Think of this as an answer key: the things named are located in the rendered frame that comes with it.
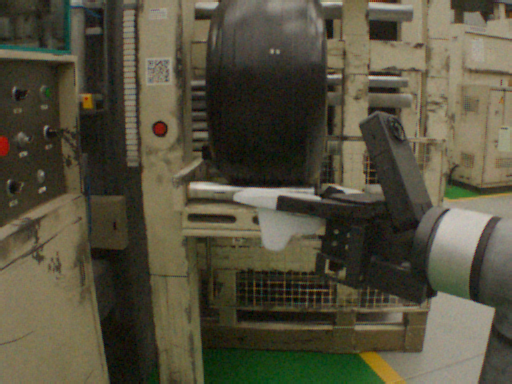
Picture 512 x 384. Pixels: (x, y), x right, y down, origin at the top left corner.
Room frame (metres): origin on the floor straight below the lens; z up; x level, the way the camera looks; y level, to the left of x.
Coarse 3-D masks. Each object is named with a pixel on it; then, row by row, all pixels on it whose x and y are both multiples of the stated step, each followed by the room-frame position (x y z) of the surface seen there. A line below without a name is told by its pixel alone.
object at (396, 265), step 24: (360, 216) 0.40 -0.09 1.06; (384, 216) 0.40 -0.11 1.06; (432, 216) 0.36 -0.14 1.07; (336, 240) 0.42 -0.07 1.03; (360, 240) 0.39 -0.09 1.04; (384, 240) 0.40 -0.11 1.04; (408, 240) 0.38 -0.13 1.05; (336, 264) 0.42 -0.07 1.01; (360, 264) 0.39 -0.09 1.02; (384, 264) 0.39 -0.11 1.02; (408, 264) 0.37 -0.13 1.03; (360, 288) 0.39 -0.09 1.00; (384, 288) 0.38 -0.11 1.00; (408, 288) 0.36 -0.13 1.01; (432, 288) 0.37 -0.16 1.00
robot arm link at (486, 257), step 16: (496, 224) 0.32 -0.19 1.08; (480, 240) 0.32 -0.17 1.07; (496, 240) 0.31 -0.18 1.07; (480, 256) 0.31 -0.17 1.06; (496, 256) 0.30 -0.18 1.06; (480, 272) 0.30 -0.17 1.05; (496, 272) 0.30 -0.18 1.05; (480, 288) 0.30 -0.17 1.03; (496, 288) 0.29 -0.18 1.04; (496, 304) 0.30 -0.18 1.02; (496, 320) 0.30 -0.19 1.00
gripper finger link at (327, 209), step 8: (280, 200) 0.42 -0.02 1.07; (288, 200) 0.42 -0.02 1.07; (296, 200) 0.41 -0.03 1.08; (304, 200) 0.41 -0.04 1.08; (312, 200) 0.41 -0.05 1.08; (320, 200) 0.41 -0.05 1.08; (328, 200) 0.42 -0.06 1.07; (280, 208) 0.42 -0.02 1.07; (288, 208) 0.42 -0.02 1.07; (296, 208) 0.42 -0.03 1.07; (304, 208) 0.41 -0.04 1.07; (312, 208) 0.42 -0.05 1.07; (320, 208) 0.40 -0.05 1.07; (328, 208) 0.40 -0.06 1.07; (336, 208) 0.40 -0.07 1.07; (344, 208) 0.40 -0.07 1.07; (352, 208) 0.40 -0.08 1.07; (320, 216) 0.40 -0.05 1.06; (328, 216) 0.40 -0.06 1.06; (336, 216) 0.40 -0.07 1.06
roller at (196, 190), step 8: (192, 184) 1.19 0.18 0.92; (200, 184) 1.19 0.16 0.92; (208, 184) 1.19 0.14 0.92; (216, 184) 1.19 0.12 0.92; (224, 184) 1.19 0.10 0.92; (232, 184) 1.18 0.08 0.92; (240, 184) 1.18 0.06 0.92; (248, 184) 1.18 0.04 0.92; (256, 184) 1.18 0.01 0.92; (264, 184) 1.18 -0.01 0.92; (272, 184) 1.18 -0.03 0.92; (280, 184) 1.18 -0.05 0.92; (288, 184) 1.18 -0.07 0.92; (296, 184) 1.18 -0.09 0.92; (304, 184) 1.18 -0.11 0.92; (312, 184) 1.18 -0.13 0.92; (192, 192) 1.18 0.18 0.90; (200, 192) 1.18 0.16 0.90; (208, 192) 1.18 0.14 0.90; (216, 192) 1.18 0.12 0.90; (224, 192) 1.17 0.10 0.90; (232, 192) 1.17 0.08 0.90; (296, 192) 1.16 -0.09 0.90; (304, 192) 1.16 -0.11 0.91; (312, 192) 1.16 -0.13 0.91
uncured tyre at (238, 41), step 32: (224, 0) 1.20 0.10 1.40; (256, 0) 1.16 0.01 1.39; (288, 0) 1.15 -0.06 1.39; (224, 32) 1.09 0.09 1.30; (256, 32) 1.08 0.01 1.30; (288, 32) 1.08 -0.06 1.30; (320, 32) 1.11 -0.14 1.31; (224, 64) 1.06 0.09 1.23; (256, 64) 1.06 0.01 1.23; (288, 64) 1.05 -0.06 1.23; (320, 64) 1.07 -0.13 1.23; (224, 96) 1.06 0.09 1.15; (256, 96) 1.05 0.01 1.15; (288, 96) 1.04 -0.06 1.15; (320, 96) 1.07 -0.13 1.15; (224, 128) 1.07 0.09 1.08; (256, 128) 1.06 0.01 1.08; (288, 128) 1.06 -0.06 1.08; (320, 128) 1.09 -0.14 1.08; (224, 160) 1.12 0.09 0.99; (256, 160) 1.11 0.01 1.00; (288, 160) 1.10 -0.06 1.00; (320, 160) 1.15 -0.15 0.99
